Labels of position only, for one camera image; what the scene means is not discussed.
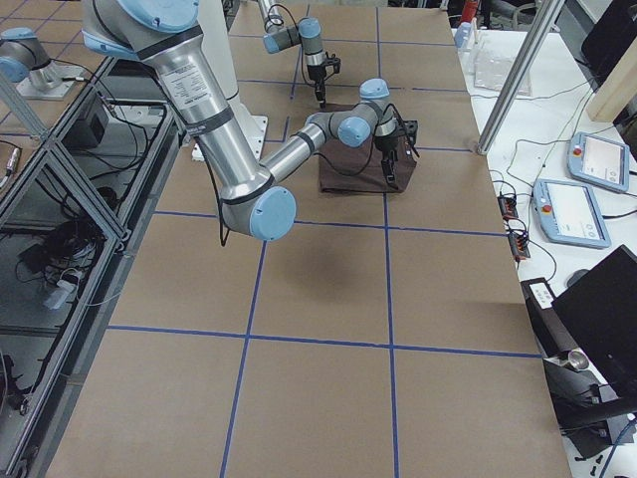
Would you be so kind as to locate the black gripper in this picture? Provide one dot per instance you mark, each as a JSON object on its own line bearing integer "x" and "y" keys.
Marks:
{"x": 316, "y": 76}
{"x": 384, "y": 144}

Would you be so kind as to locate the dark brown t-shirt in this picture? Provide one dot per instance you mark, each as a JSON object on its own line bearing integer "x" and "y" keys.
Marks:
{"x": 343, "y": 169}

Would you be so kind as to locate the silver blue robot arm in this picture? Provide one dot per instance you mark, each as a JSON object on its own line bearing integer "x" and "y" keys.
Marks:
{"x": 283, "y": 32}
{"x": 167, "y": 38}

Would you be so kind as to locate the small electronics board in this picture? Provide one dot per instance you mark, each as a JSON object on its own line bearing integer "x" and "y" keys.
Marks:
{"x": 508, "y": 207}

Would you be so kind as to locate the clear plastic bag sheet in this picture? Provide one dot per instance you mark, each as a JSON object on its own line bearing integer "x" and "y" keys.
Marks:
{"x": 489, "y": 69}

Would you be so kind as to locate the red cylinder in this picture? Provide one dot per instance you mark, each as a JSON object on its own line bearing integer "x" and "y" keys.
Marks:
{"x": 469, "y": 11}

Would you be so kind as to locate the teach pendant tablet near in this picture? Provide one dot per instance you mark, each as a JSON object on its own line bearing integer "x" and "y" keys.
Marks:
{"x": 569, "y": 214}

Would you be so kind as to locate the teach pendant tablet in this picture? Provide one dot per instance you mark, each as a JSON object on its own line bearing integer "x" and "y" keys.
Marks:
{"x": 599, "y": 161}
{"x": 569, "y": 214}

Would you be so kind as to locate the teach pendant tablet far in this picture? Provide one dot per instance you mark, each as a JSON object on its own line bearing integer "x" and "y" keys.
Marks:
{"x": 599, "y": 161}

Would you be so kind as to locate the black monitor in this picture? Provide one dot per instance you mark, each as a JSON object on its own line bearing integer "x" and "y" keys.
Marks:
{"x": 599, "y": 312}

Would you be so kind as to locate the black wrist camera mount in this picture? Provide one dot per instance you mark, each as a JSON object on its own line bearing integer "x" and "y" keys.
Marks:
{"x": 410, "y": 130}
{"x": 330, "y": 65}

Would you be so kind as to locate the aluminium frame post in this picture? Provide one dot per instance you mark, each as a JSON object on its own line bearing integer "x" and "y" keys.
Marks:
{"x": 545, "y": 17}

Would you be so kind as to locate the aluminium frame rack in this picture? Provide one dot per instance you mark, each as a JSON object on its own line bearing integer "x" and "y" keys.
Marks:
{"x": 80, "y": 179}

